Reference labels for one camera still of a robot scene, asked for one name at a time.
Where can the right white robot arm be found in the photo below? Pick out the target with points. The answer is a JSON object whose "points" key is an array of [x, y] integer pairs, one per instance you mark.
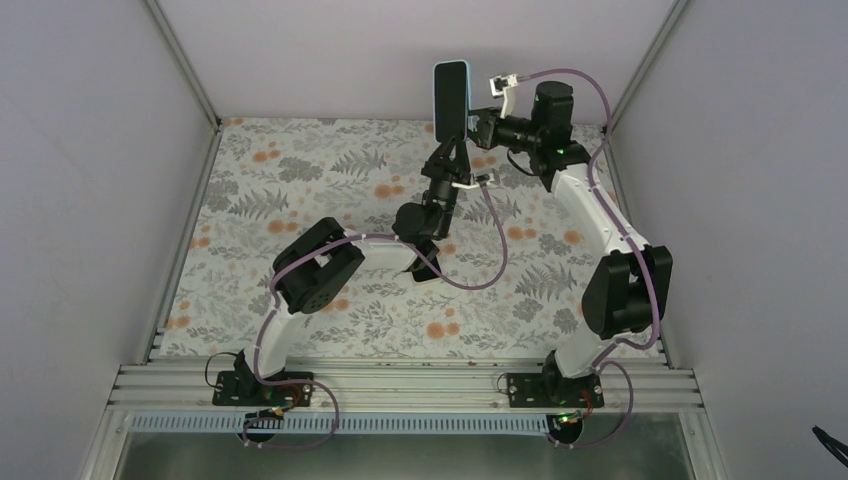
{"points": [[627, 291]]}

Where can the black object at edge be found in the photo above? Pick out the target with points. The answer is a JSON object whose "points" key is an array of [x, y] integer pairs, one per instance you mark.
{"points": [[835, 447]]}

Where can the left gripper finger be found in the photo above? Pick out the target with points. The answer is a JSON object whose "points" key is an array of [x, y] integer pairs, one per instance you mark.
{"points": [[461, 160], [442, 155]]}

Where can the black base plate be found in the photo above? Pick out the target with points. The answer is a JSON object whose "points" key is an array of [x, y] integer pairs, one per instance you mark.
{"points": [[233, 390], [540, 390]]}

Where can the phone in beige case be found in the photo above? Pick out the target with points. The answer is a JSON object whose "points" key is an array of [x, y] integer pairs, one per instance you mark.
{"points": [[422, 272]]}

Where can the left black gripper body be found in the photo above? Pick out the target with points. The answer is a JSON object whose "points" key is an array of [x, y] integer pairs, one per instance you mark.
{"points": [[435, 172]]}

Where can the right aluminium corner post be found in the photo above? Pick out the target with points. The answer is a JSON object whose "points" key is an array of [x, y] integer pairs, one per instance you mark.
{"points": [[655, 48]]}

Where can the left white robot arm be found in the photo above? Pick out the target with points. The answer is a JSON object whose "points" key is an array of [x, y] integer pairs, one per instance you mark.
{"points": [[314, 269]]}

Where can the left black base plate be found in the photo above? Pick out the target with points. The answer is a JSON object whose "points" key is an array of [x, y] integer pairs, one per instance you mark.
{"points": [[233, 390]]}

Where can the left aluminium corner post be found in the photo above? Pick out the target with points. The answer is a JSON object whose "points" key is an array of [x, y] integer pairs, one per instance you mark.
{"points": [[183, 63]]}

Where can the aluminium corner post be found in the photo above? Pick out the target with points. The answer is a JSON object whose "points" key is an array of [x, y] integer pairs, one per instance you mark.
{"points": [[183, 63], [655, 48]]}

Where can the aluminium mounting rail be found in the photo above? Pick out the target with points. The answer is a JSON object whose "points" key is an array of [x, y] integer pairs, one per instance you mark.
{"points": [[427, 382]]}

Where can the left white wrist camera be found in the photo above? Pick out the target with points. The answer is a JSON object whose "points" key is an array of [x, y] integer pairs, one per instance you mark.
{"points": [[482, 181]]}

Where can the slotted grey cable duct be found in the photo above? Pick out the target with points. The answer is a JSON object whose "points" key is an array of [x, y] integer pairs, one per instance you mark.
{"points": [[353, 423]]}

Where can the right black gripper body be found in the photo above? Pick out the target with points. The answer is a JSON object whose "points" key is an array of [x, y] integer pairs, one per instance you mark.
{"points": [[531, 136]]}

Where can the light blue phone case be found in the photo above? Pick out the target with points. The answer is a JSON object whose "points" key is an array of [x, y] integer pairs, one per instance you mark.
{"points": [[468, 93]]}

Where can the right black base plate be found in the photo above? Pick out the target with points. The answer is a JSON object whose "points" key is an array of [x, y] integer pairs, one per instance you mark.
{"points": [[540, 390]]}

